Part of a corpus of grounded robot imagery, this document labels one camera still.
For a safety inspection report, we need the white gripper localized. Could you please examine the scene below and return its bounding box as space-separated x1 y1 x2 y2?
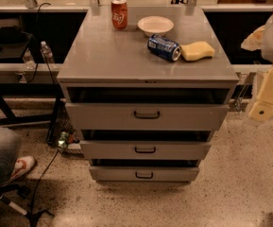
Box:
248 67 273 122

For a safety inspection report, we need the grey bottom drawer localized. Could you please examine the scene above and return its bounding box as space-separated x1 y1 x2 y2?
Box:
89 166 199 182

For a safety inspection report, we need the grey drawer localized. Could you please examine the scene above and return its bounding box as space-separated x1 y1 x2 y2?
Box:
89 166 199 182
80 141 211 160
66 103 229 131

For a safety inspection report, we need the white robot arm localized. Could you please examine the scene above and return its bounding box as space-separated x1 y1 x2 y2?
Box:
241 14 273 123

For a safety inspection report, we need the grey metal drawer cabinet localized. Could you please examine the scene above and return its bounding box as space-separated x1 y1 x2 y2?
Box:
56 5 240 183

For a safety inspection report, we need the grey middle drawer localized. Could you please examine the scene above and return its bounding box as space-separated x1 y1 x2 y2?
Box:
80 141 211 160

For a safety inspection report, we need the grey top drawer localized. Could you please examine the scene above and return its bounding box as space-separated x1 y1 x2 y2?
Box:
66 103 229 131

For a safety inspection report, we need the yellow sponge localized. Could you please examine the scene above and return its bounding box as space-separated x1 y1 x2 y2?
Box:
181 42 214 61

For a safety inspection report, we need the blue soda can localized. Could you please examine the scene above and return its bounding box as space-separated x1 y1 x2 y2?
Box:
147 34 181 61

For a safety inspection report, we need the white bowl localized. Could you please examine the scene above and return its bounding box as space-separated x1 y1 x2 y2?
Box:
137 16 174 37

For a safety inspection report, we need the red cola can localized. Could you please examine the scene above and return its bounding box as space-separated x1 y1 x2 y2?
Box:
111 0 128 29

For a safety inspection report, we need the green bottle on floor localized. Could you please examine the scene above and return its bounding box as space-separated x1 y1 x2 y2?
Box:
58 131 70 149

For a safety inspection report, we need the clear plastic water bottle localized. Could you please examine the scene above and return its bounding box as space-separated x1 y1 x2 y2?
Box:
41 41 54 64

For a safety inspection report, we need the white orange sneaker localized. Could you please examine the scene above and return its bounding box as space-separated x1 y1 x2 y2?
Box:
0 156 36 187

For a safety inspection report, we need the blue jeans leg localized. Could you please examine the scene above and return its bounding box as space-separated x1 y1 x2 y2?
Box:
0 128 21 184

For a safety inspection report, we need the black side table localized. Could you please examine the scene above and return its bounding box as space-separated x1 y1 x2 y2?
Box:
0 17 64 128

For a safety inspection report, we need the black office chair base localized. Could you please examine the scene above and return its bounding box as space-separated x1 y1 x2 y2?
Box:
0 184 55 227

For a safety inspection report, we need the black floor cable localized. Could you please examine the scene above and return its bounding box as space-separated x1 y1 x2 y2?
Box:
28 148 60 213

